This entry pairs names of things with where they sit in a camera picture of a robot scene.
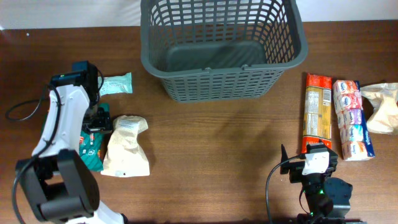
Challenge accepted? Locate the beige paper pouch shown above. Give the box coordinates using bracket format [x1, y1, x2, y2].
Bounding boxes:
[101, 115, 150, 178]

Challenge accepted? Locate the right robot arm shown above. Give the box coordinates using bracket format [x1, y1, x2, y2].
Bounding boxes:
[280, 142, 363, 224]

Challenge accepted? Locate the mint green snack packet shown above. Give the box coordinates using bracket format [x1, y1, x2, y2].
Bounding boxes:
[98, 73, 133, 96]

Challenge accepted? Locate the green coffee sachet bag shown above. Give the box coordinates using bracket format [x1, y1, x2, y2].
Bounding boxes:
[42, 103, 111, 173]

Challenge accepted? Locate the crumpled beige bag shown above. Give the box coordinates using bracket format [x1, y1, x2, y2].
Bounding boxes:
[361, 83, 397, 135]

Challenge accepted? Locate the orange spaghetti packet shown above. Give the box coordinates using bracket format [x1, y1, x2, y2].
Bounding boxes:
[301, 73, 332, 153]

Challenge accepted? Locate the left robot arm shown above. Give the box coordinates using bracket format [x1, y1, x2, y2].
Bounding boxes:
[11, 61, 128, 223]

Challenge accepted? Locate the tissue multipack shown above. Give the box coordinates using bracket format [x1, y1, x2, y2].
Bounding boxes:
[332, 80, 375, 161]

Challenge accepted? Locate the grey plastic basket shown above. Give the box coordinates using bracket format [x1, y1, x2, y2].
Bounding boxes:
[141, 0, 308, 103]

